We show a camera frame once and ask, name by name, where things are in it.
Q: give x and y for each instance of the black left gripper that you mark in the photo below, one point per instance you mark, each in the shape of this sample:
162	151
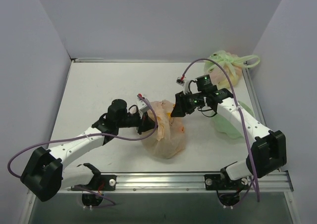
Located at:
142	124

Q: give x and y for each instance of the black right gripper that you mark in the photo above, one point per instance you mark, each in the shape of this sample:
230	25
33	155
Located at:
183	104

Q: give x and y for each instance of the translucent orange banana-print bag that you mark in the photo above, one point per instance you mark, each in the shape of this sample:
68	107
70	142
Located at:
169	139

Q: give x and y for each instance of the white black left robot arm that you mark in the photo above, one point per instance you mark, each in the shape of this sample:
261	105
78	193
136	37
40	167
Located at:
44	173

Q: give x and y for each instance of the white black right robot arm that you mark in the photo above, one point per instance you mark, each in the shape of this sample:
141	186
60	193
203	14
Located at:
266	148

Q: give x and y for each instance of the tied green bag of fruit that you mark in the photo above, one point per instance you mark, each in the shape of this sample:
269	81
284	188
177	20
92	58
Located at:
232	64

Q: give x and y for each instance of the pale green scalloped plate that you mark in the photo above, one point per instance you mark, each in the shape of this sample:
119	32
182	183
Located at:
222	125

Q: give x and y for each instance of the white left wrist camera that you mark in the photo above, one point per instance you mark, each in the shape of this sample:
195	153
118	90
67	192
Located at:
143	105

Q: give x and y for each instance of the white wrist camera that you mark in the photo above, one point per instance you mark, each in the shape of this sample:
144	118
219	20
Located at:
185	83
143	105

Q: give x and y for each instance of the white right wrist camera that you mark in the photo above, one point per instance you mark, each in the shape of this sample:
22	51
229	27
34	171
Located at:
185	83

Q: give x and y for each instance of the aluminium table edge rail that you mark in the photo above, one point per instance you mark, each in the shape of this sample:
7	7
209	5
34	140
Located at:
158	180

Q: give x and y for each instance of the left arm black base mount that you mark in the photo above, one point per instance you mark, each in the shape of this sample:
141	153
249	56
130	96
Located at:
103	182

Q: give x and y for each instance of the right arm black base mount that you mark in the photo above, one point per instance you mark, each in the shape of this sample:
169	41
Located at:
216	181

